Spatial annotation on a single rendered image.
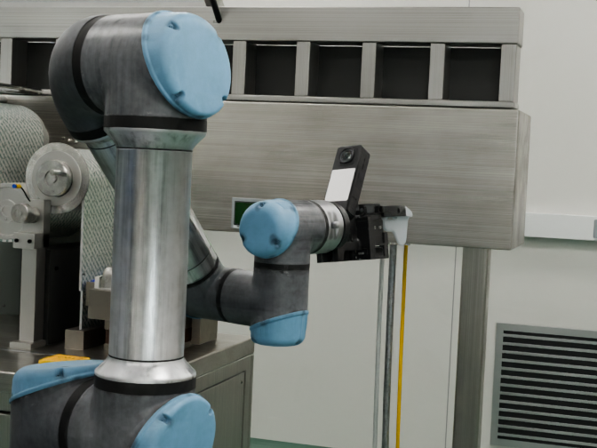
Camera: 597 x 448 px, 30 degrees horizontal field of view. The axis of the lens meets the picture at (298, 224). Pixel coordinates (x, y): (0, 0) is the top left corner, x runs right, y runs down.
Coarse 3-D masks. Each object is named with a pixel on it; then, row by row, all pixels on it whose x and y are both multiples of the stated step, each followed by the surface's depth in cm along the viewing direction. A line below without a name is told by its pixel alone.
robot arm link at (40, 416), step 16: (32, 368) 132; (48, 368) 131; (64, 368) 130; (80, 368) 131; (16, 384) 132; (32, 384) 130; (48, 384) 129; (64, 384) 130; (80, 384) 130; (16, 400) 132; (32, 400) 130; (48, 400) 130; (64, 400) 129; (16, 416) 132; (32, 416) 130; (48, 416) 129; (64, 416) 127; (16, 432) 132; (32, 432) 130; (48, 432) 128; (64, 432) 127
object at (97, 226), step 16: (96, 208) 235; (112, 208) 242; (96, 224) 235; (112, 224) 242; (96, 240) 236; (112, 240) 243; (80, 256) 230; (96, 256) 236; (80, 272) 230; (96, 272) 237; (80, 288) 231
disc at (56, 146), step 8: (48, 144) 231; (56, 144) 230; (64, 144) 230; (40, 152) 232; (72, 152) 229; (32, 160) 232; (80, 160) 229; (32, 168) 232; (80, 168) 229; (88, 176) 229; (32, 184) 232; (88, 184) 229; (32, 192) 233; (80, 192) 229; (72, 200) 230; (80, 200) 229; (56, 208) 231; (64, 208) 230; (72, 208) 230
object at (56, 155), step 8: (48, 152) 231; (56, 152) 230; (64, 152) 230; (40, 160) 232; (48, 160) 231; (64, 160) 230; (72, 160) 229; (72, 168) 229; (32, 176) 232; (80, 176) 229; (72, 184) 229; (80, 184) 229; (40, 192) 232; (72, 192) 230; (56, 200) 231; (64, 200) 230
